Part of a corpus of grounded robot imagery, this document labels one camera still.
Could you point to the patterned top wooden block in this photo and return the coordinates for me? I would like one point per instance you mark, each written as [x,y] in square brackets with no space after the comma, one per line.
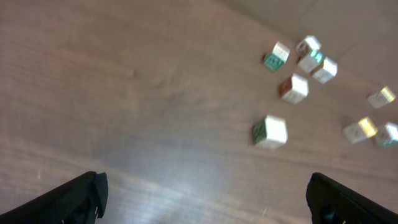
[386,135]

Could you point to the yellow top central block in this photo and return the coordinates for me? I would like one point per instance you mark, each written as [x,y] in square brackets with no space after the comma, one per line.
[362,130]

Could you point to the plain top wooden block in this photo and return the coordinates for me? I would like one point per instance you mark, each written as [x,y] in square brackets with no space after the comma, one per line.
[309,43]

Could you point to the green edged wooden block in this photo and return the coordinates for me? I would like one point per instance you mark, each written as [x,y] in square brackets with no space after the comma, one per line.
[277,57]

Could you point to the yellow top far block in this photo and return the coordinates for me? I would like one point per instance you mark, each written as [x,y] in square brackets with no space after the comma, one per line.
[381,98]

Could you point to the far left wooden block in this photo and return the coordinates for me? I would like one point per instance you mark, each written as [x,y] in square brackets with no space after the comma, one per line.
[270,132]

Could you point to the wooden block beside teal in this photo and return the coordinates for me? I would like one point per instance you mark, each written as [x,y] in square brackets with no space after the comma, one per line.
[325,71]

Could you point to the teal letter wooden block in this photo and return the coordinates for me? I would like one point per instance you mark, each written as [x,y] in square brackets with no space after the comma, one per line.
[310,61]

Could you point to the red sided wooden block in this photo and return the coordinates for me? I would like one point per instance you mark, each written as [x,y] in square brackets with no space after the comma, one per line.
[294,89]

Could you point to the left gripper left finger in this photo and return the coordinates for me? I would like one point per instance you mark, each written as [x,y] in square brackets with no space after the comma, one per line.
[81,200]

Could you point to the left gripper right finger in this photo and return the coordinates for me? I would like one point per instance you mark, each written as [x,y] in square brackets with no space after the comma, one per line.
[331,202]

